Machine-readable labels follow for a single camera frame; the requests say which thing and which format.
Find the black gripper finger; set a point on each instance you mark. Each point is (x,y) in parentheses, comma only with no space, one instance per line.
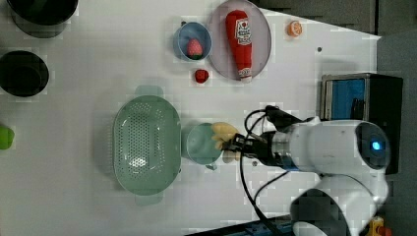
(232,154)
(237,141)

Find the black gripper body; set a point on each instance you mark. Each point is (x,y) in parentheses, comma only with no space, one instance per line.
(260,150)

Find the yellow plush banana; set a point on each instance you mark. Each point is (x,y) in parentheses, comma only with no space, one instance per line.
(222,133)

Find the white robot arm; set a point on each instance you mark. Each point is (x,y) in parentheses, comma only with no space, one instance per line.
(351,158)

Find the green mug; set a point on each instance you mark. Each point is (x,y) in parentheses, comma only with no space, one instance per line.
(198,146)

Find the strawberry on table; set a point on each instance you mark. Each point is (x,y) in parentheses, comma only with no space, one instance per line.
(201,76)

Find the green perforated colander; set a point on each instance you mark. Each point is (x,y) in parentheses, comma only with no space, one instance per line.
(146,144)

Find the grey round plate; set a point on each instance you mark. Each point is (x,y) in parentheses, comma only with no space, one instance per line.
(221,56)

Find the silver toaster oven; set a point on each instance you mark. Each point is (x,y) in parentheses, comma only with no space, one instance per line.
(370,97)

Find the strawberry in blue bowl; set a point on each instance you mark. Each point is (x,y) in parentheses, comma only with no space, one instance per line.
(194,49)

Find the red plush ketchup bottle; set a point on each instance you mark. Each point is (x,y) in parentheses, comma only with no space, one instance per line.
(239,38)

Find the blue bowl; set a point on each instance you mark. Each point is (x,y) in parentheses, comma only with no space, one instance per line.
(187,31)

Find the orange slice toy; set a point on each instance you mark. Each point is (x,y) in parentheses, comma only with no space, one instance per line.
(294,29)

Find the small black cup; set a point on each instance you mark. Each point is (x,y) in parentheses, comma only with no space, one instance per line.
(23,73)

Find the green toy at edge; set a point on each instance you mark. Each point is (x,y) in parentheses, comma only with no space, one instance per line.
(7,136)

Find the large black cup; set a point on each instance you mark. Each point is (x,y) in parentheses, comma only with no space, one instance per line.
(42,18)

